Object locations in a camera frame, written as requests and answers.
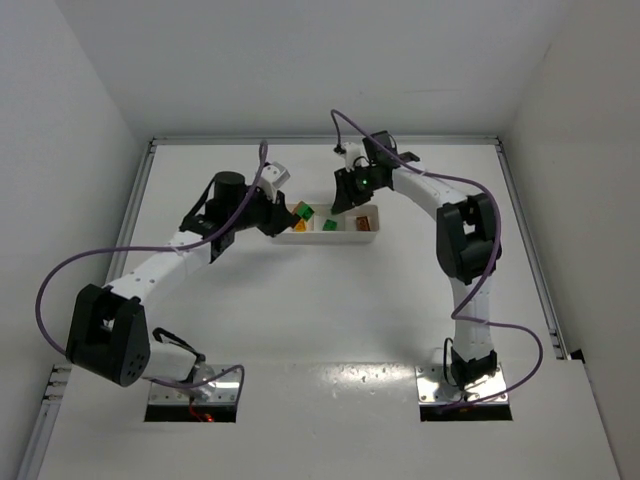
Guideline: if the yellow lego plate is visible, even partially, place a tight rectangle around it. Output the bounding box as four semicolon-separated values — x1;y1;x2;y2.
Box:
293;220;307;233

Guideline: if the green lego brick pair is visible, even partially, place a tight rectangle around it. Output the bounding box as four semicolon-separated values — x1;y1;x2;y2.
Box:
293;201;315;221

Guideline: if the brown square lego plate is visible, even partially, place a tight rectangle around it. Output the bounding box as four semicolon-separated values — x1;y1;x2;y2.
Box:
355;215;372;232

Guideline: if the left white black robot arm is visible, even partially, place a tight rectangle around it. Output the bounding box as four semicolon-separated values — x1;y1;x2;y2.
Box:
65;163;299;389

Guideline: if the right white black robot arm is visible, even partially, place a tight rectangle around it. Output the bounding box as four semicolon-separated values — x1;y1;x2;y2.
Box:
331;131;501;389

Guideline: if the white three-compartment tray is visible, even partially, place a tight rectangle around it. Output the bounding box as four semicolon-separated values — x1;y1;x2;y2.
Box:
271;202;380;245

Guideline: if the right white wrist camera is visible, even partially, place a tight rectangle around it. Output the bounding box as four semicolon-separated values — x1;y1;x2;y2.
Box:
334;142;363;172

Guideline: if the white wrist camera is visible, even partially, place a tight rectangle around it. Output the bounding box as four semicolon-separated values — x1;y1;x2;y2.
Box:
334;142;363;172
258;163;290;203

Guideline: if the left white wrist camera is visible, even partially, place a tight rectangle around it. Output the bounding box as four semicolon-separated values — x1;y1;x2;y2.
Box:
258;163;290;203

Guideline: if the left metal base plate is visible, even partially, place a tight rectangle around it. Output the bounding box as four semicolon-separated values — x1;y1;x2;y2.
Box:
148;364;245;407

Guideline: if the metal base plate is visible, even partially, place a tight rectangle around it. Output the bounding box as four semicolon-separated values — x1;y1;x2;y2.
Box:
415;363;510;406
148;364;245;407

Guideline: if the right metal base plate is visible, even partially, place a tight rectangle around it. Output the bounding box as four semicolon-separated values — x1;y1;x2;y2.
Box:
415;363;510;406

